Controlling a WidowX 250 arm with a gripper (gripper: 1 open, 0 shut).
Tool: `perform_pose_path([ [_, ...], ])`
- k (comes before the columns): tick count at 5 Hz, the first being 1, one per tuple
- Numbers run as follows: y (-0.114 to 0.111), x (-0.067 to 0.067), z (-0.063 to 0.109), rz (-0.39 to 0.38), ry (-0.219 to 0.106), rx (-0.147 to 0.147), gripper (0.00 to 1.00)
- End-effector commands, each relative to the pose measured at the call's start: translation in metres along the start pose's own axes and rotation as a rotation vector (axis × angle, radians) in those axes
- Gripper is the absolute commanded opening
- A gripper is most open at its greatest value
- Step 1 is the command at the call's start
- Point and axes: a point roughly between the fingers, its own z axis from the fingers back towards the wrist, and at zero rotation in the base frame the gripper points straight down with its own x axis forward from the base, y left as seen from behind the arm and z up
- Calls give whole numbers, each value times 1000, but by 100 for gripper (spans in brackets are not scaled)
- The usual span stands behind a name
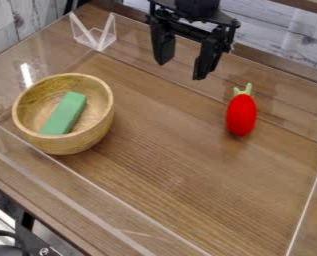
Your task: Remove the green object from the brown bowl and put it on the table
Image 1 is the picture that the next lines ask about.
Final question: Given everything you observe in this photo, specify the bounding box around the black cable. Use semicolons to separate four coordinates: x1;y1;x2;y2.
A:
0;229;26;256

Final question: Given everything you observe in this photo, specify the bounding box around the clear acrylic tray wall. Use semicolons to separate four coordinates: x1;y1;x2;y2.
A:
0;126;210;256

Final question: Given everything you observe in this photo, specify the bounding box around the green rectangular block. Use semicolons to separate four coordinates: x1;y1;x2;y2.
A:
39;91;88;135

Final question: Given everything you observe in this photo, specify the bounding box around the brown wooden bowl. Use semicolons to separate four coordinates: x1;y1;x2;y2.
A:
13;73;114;155

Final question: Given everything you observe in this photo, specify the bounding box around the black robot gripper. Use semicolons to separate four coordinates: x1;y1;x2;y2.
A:
148;0;241;80

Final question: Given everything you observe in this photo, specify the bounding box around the clear acrylic corner bracket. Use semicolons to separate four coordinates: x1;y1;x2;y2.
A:
69;13;117;52

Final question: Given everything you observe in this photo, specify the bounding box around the red plush radish toy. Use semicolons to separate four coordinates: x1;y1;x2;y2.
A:
226;83;257;136

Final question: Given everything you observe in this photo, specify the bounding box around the black table leg bracket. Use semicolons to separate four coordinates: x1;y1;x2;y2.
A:
15;212;62;256

